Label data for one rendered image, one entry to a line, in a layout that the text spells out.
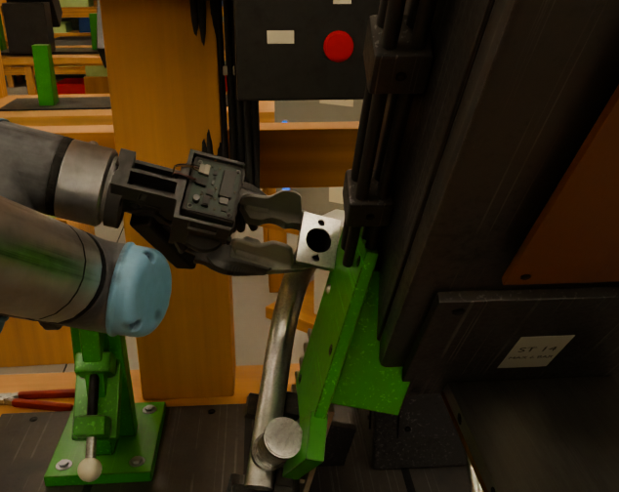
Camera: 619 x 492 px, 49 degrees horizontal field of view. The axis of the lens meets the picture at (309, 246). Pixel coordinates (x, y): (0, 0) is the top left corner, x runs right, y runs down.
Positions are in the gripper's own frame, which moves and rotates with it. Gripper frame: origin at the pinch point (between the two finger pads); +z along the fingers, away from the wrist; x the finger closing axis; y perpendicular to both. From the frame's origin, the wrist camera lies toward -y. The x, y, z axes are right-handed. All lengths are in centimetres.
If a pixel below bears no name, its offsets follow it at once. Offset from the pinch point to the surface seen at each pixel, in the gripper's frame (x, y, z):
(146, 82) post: 22.4, -12.9, -21.7
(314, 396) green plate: -15.1, 0.7, 2.7
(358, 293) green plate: -7.7, 10.3, 2.9
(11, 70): 490, -782, -291
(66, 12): 415, -527, -179
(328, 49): 22.7, 2.7, -2.0
